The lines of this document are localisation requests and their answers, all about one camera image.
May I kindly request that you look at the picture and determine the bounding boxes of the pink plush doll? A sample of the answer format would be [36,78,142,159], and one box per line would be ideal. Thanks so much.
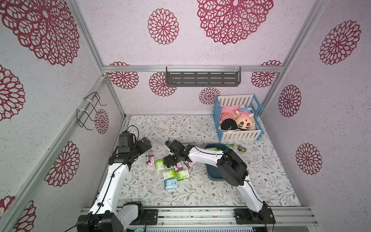
[219,104,244,131]

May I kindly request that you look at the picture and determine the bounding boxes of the blue white toy crib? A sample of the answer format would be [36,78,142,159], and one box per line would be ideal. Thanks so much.
[213,94,265,143]

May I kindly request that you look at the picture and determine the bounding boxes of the green carabiner keychain figure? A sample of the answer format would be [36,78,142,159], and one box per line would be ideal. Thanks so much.
[226,144,246,153]

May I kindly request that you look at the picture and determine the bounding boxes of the green tissue pack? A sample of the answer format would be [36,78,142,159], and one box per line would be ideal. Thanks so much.
[176,170,189,181]
[162,169,177,180]
[205,148,222,152]
[155,159,165,171]

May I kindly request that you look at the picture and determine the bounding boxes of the teal storage box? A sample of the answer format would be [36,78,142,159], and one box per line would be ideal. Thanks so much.
[204,143,227,181]

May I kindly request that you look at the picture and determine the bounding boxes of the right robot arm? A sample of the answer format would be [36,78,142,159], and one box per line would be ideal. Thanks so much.
[163,140,276,225]

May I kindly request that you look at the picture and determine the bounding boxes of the blue tissue pack bottom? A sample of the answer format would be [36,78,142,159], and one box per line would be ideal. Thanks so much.
[164,178,178,190]

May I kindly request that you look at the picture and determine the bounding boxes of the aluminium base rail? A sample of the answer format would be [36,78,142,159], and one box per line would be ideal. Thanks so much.
[75,206,319,228]

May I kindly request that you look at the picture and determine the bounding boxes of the black wire wall rack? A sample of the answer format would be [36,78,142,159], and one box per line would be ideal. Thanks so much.
[75,91,107,131]

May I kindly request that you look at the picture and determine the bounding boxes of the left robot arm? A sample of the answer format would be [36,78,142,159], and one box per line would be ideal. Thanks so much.
[75,130,152,232]

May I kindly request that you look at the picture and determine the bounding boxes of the pink tissue pack left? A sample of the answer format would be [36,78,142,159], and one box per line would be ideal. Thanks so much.
[146,155,155,167]

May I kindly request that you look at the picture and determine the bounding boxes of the grey wall shelf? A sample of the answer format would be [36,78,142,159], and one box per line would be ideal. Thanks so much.
[165,67,241,87]

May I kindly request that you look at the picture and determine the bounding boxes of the pink kuromi pack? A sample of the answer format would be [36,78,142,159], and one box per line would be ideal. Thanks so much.
[174,162,184,172]
[185,161,197,169]

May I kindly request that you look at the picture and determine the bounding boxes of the green tissue pack top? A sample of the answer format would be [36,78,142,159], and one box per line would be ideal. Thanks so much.
[205,148,222,152]

